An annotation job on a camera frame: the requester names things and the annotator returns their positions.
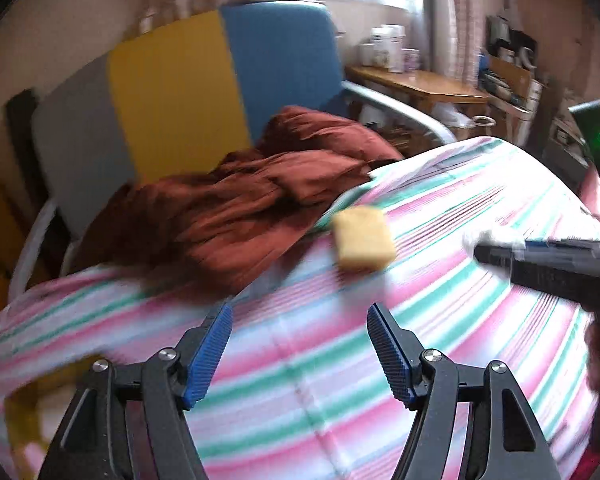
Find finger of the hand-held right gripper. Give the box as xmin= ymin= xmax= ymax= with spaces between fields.
xmin=523 ymin=239 xmax=600 ymax=251
xmin=474 ymin=243 xmax=600 ymax=307

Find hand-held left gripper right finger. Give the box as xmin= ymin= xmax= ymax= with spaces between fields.
xmin=366 ymin=303 xmax=562 ymax=480

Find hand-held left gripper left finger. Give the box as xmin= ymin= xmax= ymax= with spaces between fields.
xmin=39 ymin=302 xmax=235 ymax=480

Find white ball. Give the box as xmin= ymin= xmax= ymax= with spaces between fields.
xmin=462 ymin=227 xmax=526 ymax=254

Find small yellow sponge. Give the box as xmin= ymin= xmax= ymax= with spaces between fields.
xmin=332 ymin=205 xmax=397 ymax=274

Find gold tin box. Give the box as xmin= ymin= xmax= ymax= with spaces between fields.
xmin=6 ymin=360 xmax=92 ymax=461

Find red cloth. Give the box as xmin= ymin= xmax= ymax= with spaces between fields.
xmin=577 ymin=170 xmax=600 ymax=234

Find striped bedsheet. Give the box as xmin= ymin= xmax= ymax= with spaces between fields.
xmin=0 ymin=136 xmax=600 ymax=480

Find cluttered wooden shelf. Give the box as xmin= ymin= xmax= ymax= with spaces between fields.
xmin=480 ymin=0 xmax=589 ymax=162

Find brown garment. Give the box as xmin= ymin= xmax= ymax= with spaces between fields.
xmin=75 ymin=106 xmax=406 ymax=296

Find striped pink curtain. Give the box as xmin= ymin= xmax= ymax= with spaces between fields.
xmin=422 ymin=0 xmax=486 ymax=87

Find wooden side desk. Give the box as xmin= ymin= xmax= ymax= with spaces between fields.
xmin=345 ymin=64 xmax=491 ymax=117

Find tall white box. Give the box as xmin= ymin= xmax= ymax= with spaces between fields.
xmin=380 ymin=25 xmax=406 ymax=70

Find white box dark label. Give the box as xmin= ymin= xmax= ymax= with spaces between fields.
xmin=369 ymin=32 xmax=387 ymax=66

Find grey yellow blue headboard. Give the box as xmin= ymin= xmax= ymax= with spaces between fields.
xmin=30 ymin=2 xmax=347 ymax=241

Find grey bed rail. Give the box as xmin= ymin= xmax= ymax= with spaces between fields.
xmin=342 ymin=80 xmax=456 ymax=146

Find white bed frame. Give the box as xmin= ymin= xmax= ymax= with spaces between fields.
xmin=9 ymin=197 xmax=82 ymax=302

